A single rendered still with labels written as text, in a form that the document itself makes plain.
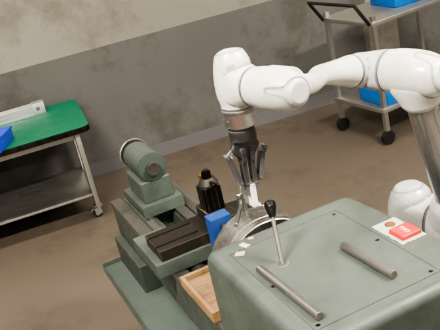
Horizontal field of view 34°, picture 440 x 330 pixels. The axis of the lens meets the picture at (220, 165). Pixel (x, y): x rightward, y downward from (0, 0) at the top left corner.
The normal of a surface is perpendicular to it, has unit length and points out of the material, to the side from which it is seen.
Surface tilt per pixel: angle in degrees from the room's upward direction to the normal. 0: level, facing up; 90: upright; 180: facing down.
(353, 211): 0
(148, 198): 90
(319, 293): 0
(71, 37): 90
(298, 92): 89
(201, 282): 0
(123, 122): 90
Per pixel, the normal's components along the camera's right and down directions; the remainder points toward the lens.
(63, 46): 0.29, 0.30
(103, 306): -0.21, -0.91
